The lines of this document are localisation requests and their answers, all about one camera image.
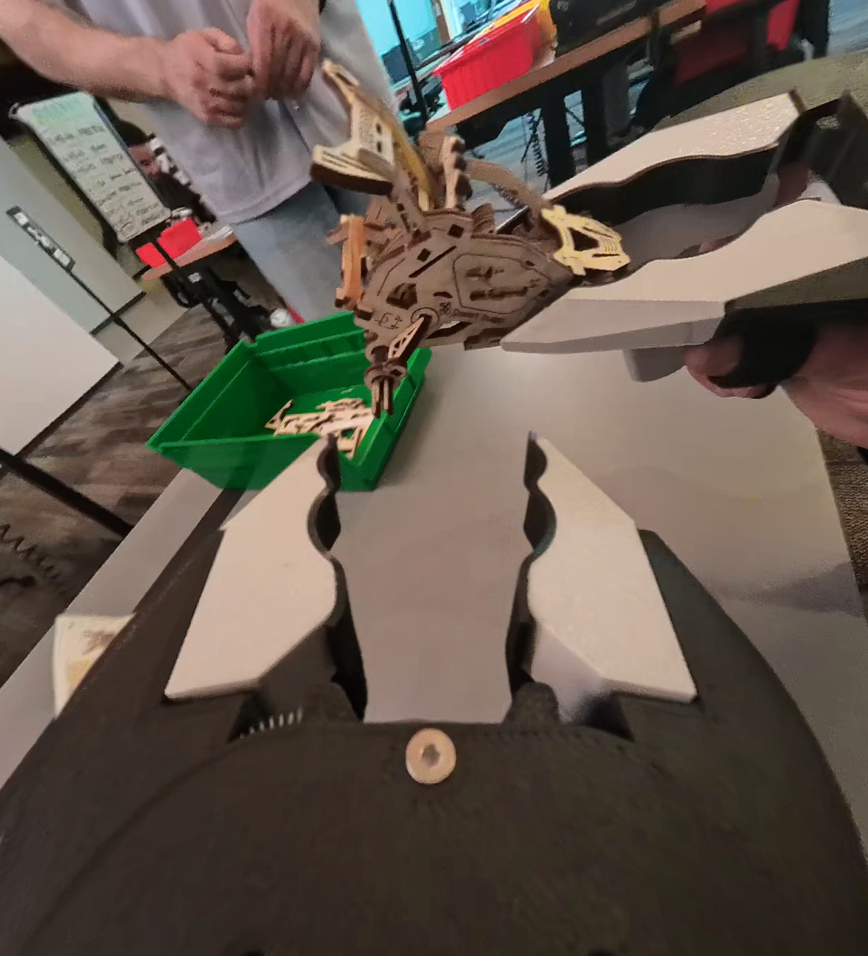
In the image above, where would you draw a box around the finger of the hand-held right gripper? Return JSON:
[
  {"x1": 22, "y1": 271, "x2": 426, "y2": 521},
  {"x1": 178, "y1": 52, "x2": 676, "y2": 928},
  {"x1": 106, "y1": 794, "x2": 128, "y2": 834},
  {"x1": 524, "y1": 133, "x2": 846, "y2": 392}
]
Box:
[
  {"x1": 544, "y1": 91, "x2": 806, "y2": 227},
  {"x1": 499, "y1": 200, "x2": 868, "y2": 356}
]

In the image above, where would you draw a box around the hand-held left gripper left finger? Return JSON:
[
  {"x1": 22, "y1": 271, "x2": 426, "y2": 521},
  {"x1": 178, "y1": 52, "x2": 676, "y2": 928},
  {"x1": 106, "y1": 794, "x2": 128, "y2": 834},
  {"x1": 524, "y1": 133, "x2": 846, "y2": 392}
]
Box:
[{"x1": 165, "y1": 437, "x2": 350, "y2": 701}]

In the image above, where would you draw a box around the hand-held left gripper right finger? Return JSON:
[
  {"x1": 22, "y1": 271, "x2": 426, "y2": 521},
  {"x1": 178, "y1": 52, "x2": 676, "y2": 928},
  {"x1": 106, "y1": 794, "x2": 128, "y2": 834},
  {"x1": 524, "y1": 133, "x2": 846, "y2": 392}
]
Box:
[{"x1": 514, "y1": 433, "x2": 700, "y2": 712}]

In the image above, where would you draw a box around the wooden model car chassis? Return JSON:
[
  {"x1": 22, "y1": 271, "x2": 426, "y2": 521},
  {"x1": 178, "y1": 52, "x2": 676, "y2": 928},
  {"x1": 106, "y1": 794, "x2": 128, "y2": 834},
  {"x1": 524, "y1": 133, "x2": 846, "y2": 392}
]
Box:
[{"x1": 309, "y1": 60, "x2": 632, "y2": 419}]

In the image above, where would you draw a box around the pale wooden parts assembly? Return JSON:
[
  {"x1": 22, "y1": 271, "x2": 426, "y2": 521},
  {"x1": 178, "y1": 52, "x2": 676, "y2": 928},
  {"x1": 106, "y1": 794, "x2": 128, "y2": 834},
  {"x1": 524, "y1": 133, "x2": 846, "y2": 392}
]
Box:
[{"x1": 264, "y1": 396, "x2": 376, "y2": 458}]

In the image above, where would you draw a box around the wood-edged workbench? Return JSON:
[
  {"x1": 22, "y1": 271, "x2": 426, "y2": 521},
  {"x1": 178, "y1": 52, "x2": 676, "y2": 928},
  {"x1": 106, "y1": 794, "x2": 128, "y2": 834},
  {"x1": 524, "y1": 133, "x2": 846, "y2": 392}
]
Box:
[{"x1": 425, "y1": 0, "x2": 707, "y2": 191}]

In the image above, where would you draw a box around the green plastic bin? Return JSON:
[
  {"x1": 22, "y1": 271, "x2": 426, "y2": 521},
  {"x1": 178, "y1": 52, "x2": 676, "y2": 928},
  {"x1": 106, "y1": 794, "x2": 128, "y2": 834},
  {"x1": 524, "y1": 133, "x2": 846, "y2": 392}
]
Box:
[{"x1": 144, "y1": 311, "x2": 433, "y2": 494}]

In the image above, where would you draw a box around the white instruction booklet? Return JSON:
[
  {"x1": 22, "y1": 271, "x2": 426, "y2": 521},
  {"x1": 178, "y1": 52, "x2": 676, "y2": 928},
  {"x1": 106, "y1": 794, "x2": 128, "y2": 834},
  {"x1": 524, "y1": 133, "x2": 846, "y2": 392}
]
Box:
[{"x1": 51, "y1": 612, "x2": 137, "y2": 719}]

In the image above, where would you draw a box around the red plastic bin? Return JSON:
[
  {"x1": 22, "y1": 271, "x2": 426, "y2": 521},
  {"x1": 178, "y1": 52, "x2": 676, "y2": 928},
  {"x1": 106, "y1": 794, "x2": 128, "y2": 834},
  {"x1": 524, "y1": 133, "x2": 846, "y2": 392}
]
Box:
[{"x1": 434, "y1": 0, "x2": 558, "y2": 111}]

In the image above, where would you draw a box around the red flat tray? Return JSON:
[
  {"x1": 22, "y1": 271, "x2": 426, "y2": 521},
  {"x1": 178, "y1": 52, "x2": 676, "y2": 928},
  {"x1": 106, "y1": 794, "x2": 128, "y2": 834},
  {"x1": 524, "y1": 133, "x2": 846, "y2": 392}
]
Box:
[{"x1": 135, "y1": 219, "x2": 207, "y2": 267}]

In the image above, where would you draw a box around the whiteboard on black easel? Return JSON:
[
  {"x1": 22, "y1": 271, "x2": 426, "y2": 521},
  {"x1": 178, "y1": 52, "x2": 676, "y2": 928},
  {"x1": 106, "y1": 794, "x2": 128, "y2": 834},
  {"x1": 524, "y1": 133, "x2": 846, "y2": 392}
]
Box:
[{"x1": 9, "y1": 91, "x2": 196, "y2": 391}]

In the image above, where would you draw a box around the black coiled cable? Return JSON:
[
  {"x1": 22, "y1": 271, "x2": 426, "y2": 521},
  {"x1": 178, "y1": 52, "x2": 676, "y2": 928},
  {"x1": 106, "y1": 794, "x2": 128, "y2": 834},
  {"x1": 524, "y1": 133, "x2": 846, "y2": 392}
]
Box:
[{"x1": 0, "y1": 506, "x2": 65, "y2": 587}]

